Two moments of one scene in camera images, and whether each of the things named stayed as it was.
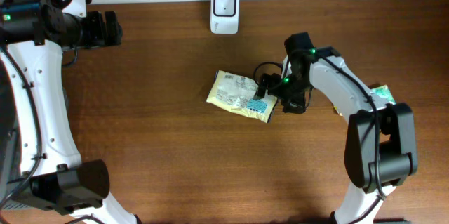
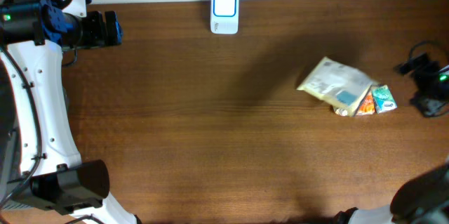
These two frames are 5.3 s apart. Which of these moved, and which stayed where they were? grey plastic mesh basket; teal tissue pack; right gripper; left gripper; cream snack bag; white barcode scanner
Moved: cream snack bag; right gripper
Stayed: teal tissue pack; left gripper; white barcode scanner; grey plastic mesh basket
